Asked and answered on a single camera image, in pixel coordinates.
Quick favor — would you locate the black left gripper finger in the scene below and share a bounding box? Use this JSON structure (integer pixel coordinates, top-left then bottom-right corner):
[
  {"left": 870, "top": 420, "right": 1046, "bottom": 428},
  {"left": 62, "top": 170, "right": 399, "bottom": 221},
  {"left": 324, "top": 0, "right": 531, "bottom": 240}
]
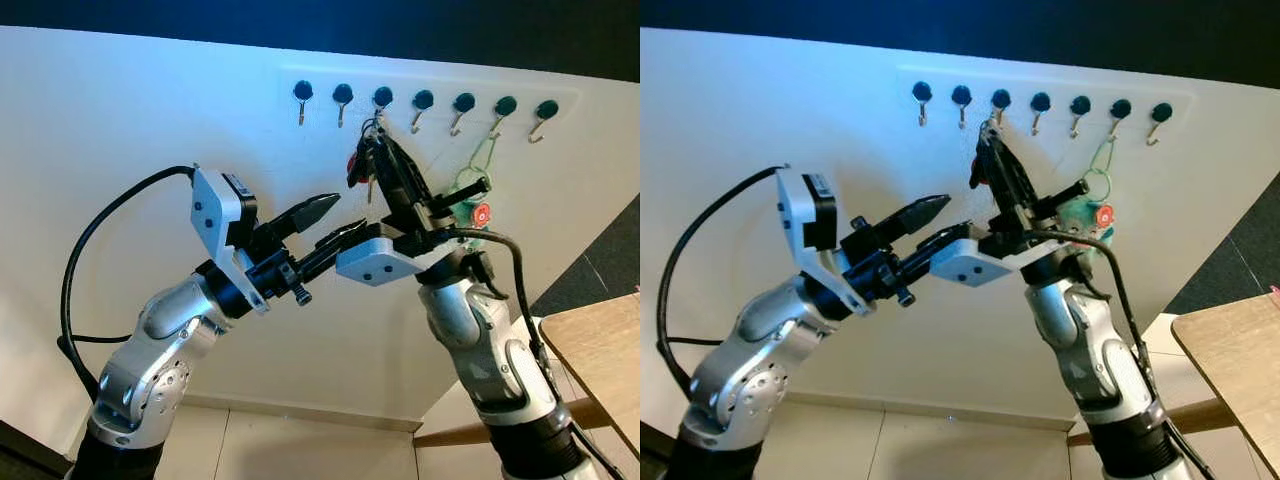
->
[
  {"left": 268, "top": 194, "right": 342, "bottom": 239},
  {"left": 297, "top": 221, "right": 369, "bottom": 281},
  {"left": 900, "top": 223, "right": 973, "bottom": 283},
  {"left": 875, "top": 195, "right": 952, "bottom": 244}
]

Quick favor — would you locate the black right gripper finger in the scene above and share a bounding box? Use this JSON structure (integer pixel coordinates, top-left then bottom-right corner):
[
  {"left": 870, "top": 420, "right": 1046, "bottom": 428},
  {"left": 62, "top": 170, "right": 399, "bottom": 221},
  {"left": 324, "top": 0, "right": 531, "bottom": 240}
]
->
[
  {"left": 385, "top": 134, "right": 433, "bottom": 216},
  {"left": 998, "top": 130, "right": 1039, "bottom": 216},
  {"left": 978, "top": 135, "right": 1021, "bottom": 226},
  {"left": 362, "top": 138, "right": 411, "bottom": 226}
]

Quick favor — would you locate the key bunch with red tag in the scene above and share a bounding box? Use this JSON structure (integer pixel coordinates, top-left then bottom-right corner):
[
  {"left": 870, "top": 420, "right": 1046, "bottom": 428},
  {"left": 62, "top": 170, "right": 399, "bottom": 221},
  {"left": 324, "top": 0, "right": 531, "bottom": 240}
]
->
[
  {"left": 346, "top": 118, "right": 389, "bottom": 204},
  {"left": 968, "top": 120, "right": 1004, "bottom": 196}
]

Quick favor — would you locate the black rug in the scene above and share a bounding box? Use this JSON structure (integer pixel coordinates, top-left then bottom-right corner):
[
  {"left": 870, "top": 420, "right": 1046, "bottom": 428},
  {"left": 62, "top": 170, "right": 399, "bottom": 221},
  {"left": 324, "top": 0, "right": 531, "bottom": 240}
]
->
[
  {"left": 528, "top": 195, "right": 641, "bottom": 319},
  {"left": 1163, "top": 175, "right": 1280, "bottom": 316}
]

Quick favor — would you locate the light wooden table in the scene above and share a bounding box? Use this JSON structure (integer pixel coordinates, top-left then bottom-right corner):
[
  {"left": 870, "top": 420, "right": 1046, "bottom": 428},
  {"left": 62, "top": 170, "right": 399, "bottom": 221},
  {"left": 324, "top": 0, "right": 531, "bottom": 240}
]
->
[
  {"left": 1068, "top": 290, "right": 1280, "bottom": 451},
  {"left": 413, "top": 293, "right": 641, "bottom": 461}
]

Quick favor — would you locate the teal keychain with green loop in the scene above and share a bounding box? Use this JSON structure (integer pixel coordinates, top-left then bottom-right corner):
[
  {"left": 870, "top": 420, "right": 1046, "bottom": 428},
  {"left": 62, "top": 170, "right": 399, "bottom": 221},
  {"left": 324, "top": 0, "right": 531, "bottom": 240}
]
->
[
  {"left": 1060, "top": 135, "right": 1119, "bottom": 256},
  {"left": 452, "top": 128, "right": 501, "bottom": 253}
]

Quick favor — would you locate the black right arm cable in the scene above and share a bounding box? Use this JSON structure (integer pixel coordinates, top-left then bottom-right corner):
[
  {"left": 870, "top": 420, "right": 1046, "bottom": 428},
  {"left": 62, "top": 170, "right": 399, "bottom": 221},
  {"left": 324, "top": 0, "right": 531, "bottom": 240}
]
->
[
  {"left": 1030, "top": 230, "right": 1216, "bottom": 480},
  {"left": 448, "top": 227, "right": 601, "bottom": 480}
]

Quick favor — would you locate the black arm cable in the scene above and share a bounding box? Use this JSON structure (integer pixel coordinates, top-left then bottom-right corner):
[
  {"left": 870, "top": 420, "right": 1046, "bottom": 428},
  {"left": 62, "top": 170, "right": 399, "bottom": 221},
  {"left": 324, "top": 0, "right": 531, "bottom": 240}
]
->
[
  {"left": 1030, "top": 230, "right": 1216, "bottom": 480},
  {"left": 448, "top": 227, "right": 601, "bottom": 480},
  {"left": 58, "top": 165, "right": 196, "bottom": 401},
  {"left": 655, "top": 165, "right": 783, "bottom": 399}
]

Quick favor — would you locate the white hook rail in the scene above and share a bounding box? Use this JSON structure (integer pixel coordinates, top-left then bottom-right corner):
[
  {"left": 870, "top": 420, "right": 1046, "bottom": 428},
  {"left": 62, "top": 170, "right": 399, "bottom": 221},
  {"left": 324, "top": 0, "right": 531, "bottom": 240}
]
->
[
  {"left": 280, "top": 65, "right": 583, "bottom": 151},
  {"left": 897, "top": 65, "right": 1196, "bottom": 151}
]

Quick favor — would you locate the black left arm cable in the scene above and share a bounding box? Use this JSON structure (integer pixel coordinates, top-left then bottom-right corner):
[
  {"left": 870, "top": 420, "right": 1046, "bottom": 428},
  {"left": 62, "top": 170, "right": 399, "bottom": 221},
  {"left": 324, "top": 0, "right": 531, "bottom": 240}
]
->
[
  {"left": 58, "top": 165, "right": 196, "bottom": 401},
  {"left": 655, "top": 165, "right": 783, "bottom": 399}
]

